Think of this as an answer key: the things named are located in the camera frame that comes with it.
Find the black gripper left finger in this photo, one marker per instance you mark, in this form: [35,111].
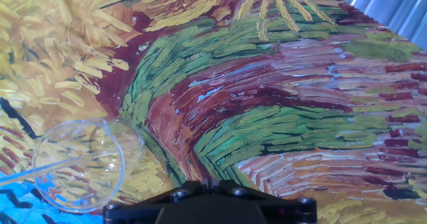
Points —
[133,212]

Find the painted wheat field cloth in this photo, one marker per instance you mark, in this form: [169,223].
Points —
[267,100]

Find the glass stirring rod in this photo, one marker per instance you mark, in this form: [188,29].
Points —
[20,175]

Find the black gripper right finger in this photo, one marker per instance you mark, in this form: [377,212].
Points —
[290,212]

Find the clear glass beaker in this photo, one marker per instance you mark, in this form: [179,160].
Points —
[110,184]

